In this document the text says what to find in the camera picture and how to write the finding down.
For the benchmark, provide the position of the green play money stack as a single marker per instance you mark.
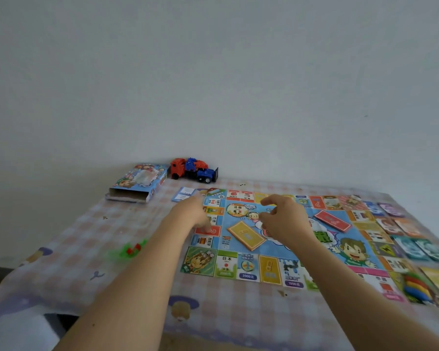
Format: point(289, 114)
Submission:
point(434, 251)

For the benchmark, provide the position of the pink checkered cartoon tablecloth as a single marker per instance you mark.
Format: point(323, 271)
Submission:
point(95, 230)

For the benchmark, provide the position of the person's right thumb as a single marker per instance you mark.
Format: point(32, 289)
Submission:
point(269, 217)

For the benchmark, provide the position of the person's right hand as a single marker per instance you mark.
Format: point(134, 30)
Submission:
point(292, 222)

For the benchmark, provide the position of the orange play money stack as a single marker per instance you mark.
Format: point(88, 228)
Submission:
point(409, 227)

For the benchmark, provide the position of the person's left fingers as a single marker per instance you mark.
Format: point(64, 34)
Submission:
point(206, 221)

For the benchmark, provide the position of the person's left hand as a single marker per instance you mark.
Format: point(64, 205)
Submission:
point(192, 213)

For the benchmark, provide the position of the colourful game board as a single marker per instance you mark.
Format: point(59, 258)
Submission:
point(347, 248)

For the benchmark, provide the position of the teal play money stack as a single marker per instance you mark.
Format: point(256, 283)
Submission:
point(409, 248)

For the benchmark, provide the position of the bag of colourful game tokens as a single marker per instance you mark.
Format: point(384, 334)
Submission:
point(419, 288)

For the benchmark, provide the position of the person's right forearm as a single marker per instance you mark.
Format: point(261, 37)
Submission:
point(358, 303)

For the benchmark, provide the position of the person's left forearm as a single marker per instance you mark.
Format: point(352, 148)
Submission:
point(131, 288)

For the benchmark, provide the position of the blue cartoon game box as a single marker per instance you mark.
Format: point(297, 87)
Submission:
point(141, 180)

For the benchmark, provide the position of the red card deck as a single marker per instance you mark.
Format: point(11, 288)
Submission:
point(333, 221)

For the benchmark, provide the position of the green bag of game pieces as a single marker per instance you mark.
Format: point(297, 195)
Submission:
point(128, 250)

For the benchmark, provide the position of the purple play money stack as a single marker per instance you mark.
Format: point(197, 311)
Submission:
point(391, 210)

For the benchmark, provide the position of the blue game card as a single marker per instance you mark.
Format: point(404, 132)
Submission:
point(182, 194)

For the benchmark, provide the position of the red and blue toy truck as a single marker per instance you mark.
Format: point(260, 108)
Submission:
point(190, 169)

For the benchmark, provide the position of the blue play money stack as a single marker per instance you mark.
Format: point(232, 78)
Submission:
point(374, 208)

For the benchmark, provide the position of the pink play money stack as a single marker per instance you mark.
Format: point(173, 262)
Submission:
point(389, 225)

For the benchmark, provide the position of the yellow card deck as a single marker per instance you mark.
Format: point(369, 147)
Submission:
point(246, 235)

